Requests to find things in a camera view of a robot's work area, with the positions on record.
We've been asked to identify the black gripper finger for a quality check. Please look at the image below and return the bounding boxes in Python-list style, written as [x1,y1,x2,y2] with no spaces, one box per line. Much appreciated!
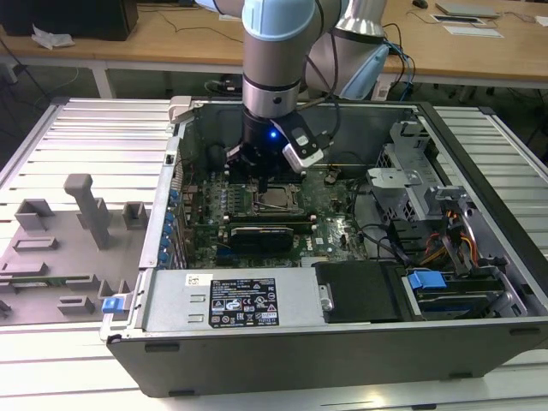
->
[225,144,266,194]

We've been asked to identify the silver square CPU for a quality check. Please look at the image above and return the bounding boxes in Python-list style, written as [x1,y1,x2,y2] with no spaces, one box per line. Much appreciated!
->
[261,191,290,211]

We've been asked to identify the metal socket cover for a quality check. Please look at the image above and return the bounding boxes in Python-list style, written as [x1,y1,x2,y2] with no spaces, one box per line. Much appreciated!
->
[253,184,300,215]

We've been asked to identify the black RAM slot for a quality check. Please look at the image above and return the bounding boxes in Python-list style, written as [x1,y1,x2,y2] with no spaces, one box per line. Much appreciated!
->
[227,170,301,184]
[224,212,313,223]
[222,220,316,234]

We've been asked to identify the CPU socket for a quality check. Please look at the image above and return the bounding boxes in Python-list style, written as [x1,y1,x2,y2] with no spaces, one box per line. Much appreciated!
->
[250,182,301,217]

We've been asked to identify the black graphics card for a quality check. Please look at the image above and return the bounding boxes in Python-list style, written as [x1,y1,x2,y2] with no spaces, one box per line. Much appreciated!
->
[217,224,297,257]

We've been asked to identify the green motherboard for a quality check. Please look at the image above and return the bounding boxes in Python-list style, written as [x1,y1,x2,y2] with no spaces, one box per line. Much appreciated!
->
[182,164,373,269]

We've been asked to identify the wooden desk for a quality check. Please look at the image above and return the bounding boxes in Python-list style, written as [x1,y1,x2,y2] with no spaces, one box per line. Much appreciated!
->
[0,0,548,104]

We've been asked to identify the metal drive cage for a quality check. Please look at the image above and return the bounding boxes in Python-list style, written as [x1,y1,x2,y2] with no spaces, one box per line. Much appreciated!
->
[366,119,474,222]

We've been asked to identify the silver power supply box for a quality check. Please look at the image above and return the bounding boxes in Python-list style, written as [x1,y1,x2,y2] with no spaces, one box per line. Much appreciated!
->
[143,267,326,333]

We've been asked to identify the black drive bay box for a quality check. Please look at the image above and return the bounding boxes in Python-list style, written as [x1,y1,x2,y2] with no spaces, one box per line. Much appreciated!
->
[314,260,408,325]

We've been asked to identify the grey parts rack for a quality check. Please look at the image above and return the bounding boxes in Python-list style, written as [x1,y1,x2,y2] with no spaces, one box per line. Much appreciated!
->
[0,173,151,326]

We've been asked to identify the black computer tower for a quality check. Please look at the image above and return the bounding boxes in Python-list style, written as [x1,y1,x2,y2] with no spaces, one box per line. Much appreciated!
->
[0,0,140,42]

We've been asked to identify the black open PC case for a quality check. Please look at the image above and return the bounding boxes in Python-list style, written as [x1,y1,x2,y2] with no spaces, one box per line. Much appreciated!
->
[98,96,548,397]

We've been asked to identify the hard disk in blue carrier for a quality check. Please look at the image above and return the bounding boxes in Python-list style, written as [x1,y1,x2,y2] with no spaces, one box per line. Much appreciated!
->
[406,268,506,320]

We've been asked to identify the crumpled white paper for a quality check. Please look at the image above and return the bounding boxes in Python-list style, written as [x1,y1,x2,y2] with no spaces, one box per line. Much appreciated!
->
[32,23,76,51]

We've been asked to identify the green RAM stick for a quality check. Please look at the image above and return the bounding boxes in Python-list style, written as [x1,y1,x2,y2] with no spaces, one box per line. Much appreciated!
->
[10,277,68,287]

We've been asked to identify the silver laptop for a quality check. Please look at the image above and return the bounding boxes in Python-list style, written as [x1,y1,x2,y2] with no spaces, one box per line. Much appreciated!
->
[435,2,501,19]

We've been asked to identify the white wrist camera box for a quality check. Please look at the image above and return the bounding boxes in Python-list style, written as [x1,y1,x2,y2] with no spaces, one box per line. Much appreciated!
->
[273,114,336,173]

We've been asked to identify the grey case release handle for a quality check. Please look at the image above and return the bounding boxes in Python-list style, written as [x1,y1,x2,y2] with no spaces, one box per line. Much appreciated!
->
[168,96,192,125]

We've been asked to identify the black camera cable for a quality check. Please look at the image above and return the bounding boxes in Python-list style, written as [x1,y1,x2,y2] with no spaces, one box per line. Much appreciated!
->
[301,53,343,149]

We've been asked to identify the black wire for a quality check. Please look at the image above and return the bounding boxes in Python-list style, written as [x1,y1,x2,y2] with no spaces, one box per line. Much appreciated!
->
[349,179,412,263]

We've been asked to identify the blue cable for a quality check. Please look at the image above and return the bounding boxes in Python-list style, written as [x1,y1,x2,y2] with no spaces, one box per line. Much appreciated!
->
[384,40,417,103]

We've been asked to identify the orange yellow wire bundle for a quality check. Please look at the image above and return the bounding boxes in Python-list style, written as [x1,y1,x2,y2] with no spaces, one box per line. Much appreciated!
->
[421,209,480,267]

